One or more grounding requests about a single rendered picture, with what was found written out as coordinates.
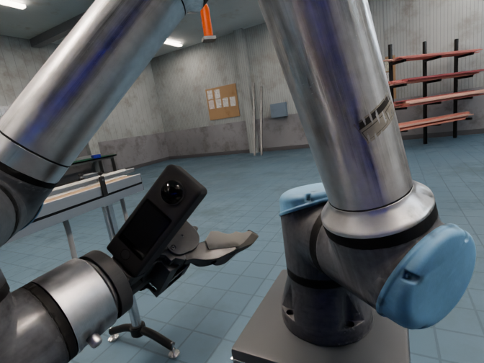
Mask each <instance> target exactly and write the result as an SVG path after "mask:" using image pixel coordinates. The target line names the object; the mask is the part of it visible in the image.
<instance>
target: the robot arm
mask: <svg viewBox="0 0 484 363"><path fill-rule="evenodd" d="M207 2H208V0H95V1H94V3H93V4H92V5H91V6H90V7H89V9H88V10H87V11H86V13H85V14H84V15H83V17H82V18H80V20H79V21H78V22H77V24H76V25H75V26H74V28H73V29H72V30H71V31H70V32H69V33H68V35H67V36H66V38H65V39H64V40H63V42H62V43H61V44H60V45H59V46H58V47H57V49H56V50H55V51H54V53H53V54H52V55H51V56H50V57H49V59H48V60H47V61H46V62H45V64H44V65H43V66H42V68H41V69H40V70H39V71H38V72H37V73H36V75H35V76H34V77H33V79H32V80H31V81H30V82H29V83H28V85H27V86H26V87H25V88H24V90H23V91H22V93H21V94H20V95H19V96H18V97H17V98H16V100H15V101H14V102H13V104H12V105H11V106H10V108H8V110H7V111H6V112H5V113H4V115H3V116H2V117H1V119H0V247H2V246H3V245H4V244H5V243H6V242H7V241H8V240H9V239H10V238H12V237H13V236H14V235H15V234H16V233H18V232H19V231H21V230H22V229H24V228H26V227H27V226H28V225H29V224H30V223H31V222H32V221H33V220H34V219H35V218H36V217H37V216H38V215H39V213H40V211H41V209H42V206H43V204H44V201H45V200H46V198H47V197H48V195H49V194H50V193H51V192H52V190H53V189H54V188H55V186H56V184H57V183H58V182H59V180H60V179H61V177H62V176H63V175H64V174H65V173H66V171H67V170H68V168H69V167H70V166H71V164H72V163H73V162H74V161H75V160H76V158H77V157H78V155H79V154H80V152H82V150H83V149H84V147H85V146H86V145H87V143H88V142H89V141H90V140H91V138H92V137H93V136H94V134H95V133H96V131H97V130H98V129H99V128H100V127H101V125H102V124H103V122H104V121H105V120H106V119H107V118H108V116H109V115H110V113H111V112H112V110H113V109H114V108H115V107H116V106H117V104H118V103H119V102H120V100H121V99H122V98H123V97H124V95H125V94H126V92H127V91H128V89H129V88H130V87H131V86H132V85H133V83H134V82H135V80H136V79H137V78H138V77H139V75H140V74H141V73H142V72H143V70H144V69H145V67H146V66H147V65H148V64H149V62H150V61H151V60H152V58H153V57H154V55H155V54H156V53H157V52H158V50H159V49H160V48H161V46H162V45H163V44H164V43H165V42H166V40H167V39H168V37H169V36H170V34H171V33H172V32H173V31H174V30H175V28H176V27H177V25H178V24H179V23H180V21H181V20H182V19H183V18H184V16H185V15H186V14H198V13H199V12H200V11H201V10H202V8H203V7H204V5H205V4H206V3H207ZM258 2H259V6H260V8H261V12H262V14H263V16H264V20H265V22H266V25H267V28H268V31H269V34H270V36H271V39H272V42H273V45H274V48H275V50H276V53H277V57H278V59H279V62H280V65H281V67H282V70H283V73H284V77H285V79H286V81H287V85H288V87H289V90H290V93H291V95H292V99H293V102H294V103H295V107H296V110H297V113H298V115H299V118H300V121H301V124H302V127H303V130H304V132H305V136H306V138H307V140H308V144H309V146H310V149H311V152H312V154H313V158H314V160H315V164H316V166H317V169H318V172H319V174H320V177H321V181H322V183H316V184H309V185H305V186H301V187H296V188H294V189H290V190H288V191H286V192H285V193H283V194H282V196H281V197H280V199H279V207H280V213H279V216H281V222H282V234H283V240H284V252H285V258H286V265H287V280H286V284H285V287H284V292H283V296H282V317H283V321H284V323H285V325H286V327H287V328H288V329H289V330H290V331H291V332H292V333H293V334H294V335H296V336H297V337H298V338H300V339H302V340H304V341H306V342H309V343H312V344H316V345H319V346H345V345H348V344H353V343H354V342H357V341H359V340H360V339H363V338H364V337H365V336H366V335H367V334H368V333H369V332H370V330H371V328H372V325H373V309H372V308H374V309H375V310H376V311H377V313H378V314H379V315H381V316H382V317H387V318H389V319H390V320H392V321H394V322H395V323H397V324H398V325H399V326H402V327H404V328H407V329H411V330H414V329H424V328H428V327H430V326H432V325H434V324H436V323H438V322H439V321H440V320H442V319H443V318H444V317H445V316H447V315H448V314H449V313H450V312H451V311H452V309H453V308H454V307H455V306H456V304H457V303H458V302H459V301H460V299H461V297H462V296H463V295H464V293H465V290H466V289H467V286H468V285H469V283H470V280H471V277H472V274H473V271H474V268H475V261H476V247H475V242H474V240H473V238H472V236H471V235H470V234H469V233H468V232H467V231H466V230H463V229H461V228H459V227H458V225H455V224H452V223H447V224H444V223H443V222H442V221H441V220H440V219H439V213H438V210H437V207H436V201H435V197H434V194H433V193H432V191H431V190H430V189H429V188H428V187H427V186H425V185H424V184H421V183H419V182H417V181H414V180H412V177H411V172H410V169H409V165H408V160H407V157H406V154H405V148H404V145H403V140H402V137H401V134H400V128H399V125H398V120H397V117H396V113H395V108H394V105H393V99H392V96H391V93H390V87H389V84H388V81H387V76H386V73H385V67H384V64H383V61H382V56H381V52H380V47H379V44H378V41H377V36H376V32H375V27H374V24H373V21H372V15H371V12H370V9H369V4H368V0H258ZM206 194H207V189H206V188H205V187H204V186H203V185H201V184H200V183H199V182H198V181H197V180H196V179H195V178H194V177H193V176H191V175H190V174H189V173H188V172H187V171H186V170H185V169H183V168H182V167H180V166H177V165H173V164H170V165H168V166H167V167H166V168H165V169H164V170H163V172H162V173H161V175H160V176H159V177H158V178H157V180H156V181H155V183H154V184H153V186H152V187H151V188H150V189H149V190H148V192H147V193H146V195H145V196H144V198H143V199H142V200H141V201H140V203H139V204H138V206H137V207H136V208H135V209H134V210H133V212H132V214H131V215H130V217H129V218H128V219H127V220H126V221H125V223H124V224H123V226H122V227H121V229H119V231H118V232H117V234H116V235H115V236H114V238H113V239H112V240H111V241H110V243H109V245H108V246H107V250H108V251H109V252H110V253H111V254H112V255H113V257H112V258H111V257H110V256H108V255H107V254H105V253H104V252H102V251H99V250H93V251H90V252H89V253H87V254H85V255H83V256H81V257H79V258H78V259H77V258H74V259H71V260H69V261H67V262H65V263H64V264H61V265H60V266H57V267H56V268H54V269H52V270H50V271H49V272H47V273H45V274H43V275H41V276H40V277H38V278H36V279H34V280H32V281H31V282H28V283H27V284H26V285H24V286H22V287H20V288H18V289H16V290H15V291H13V292H10V291H9V290H10V287H9V285H8V283H7V281H6V278H5V276H4V274H3V272H2V270H1V268H0V363H69V362H70V361H71V360H72V359H73V358H74V357H75V356H76V355H77V354H79V353H80V352H81V351H83V349H84V347H85V346H87V345H90V347H91V348H93V349H95V348H97V347H98V346H99V345H100V344H101V343H102V337H101V335H102V334H103V333H104V332H105V331H106V330H108V329H109V328H110V327H111V326H113V325H114V324H115V323H116V321H117V319H118V318H120V317H121V316H122V315H124V314H125V313H126V312H127V311H129V309H131V307H132V306H133V295H134V294H135V293H136V292H138V291H142V290H145V289H149V290H150V291H151V292H152V293H153V294H154V295H155V296H156V297H158V296H159V295H160V294H161V293H162V292H163V291H165V290H166V289H167V288H168V287H170V286H171V285H172V284H173V283H174V282H175V281H177V280H178V278H180V277H181V276H182V275H183V274H185V272H186V270H187V269H188V267H189V265H190V263H191V264H194V265H195V266H209V265H212V264H213V265H215V266H220V265H223V264H225V263H226V262H228V261H229V260H230V259H231V258H232V257H233V256H235V255H236V254H237V253H239V252H241V251H243V250H245V249H246V248H248V247H249V246H251V245H252V244H253V243H254V242H255V240H256V239H257V238H258V237H259V236H258V234H256V233H255V232H253V231H251V230H248V231H246V232H245V233H240V232H237V231H236V232H234V233H231V234H227V233H221V232H220V231H210V233H209V235H208V236H207V237H206V239H205V241H203V242H200V237H199V234H198V232H197V229H198V227H197V226H192V225H191V224H190V223H188V222H187V219H188V218H189V216H190V215H191V214H192V213H193V212H194V210H195V209H196V208H197V206H198V205H199V203H201V201H202V200H203V199H204V197H205V196H206ZM199 242H200V243H199ZM175 277H176V278H175ZM174 278H175V279H174ZM149 283H150V284H149ZM152 286H154V287H155V288H156V289H157V290H156V289H155V288H154V287H152Z"/></svg>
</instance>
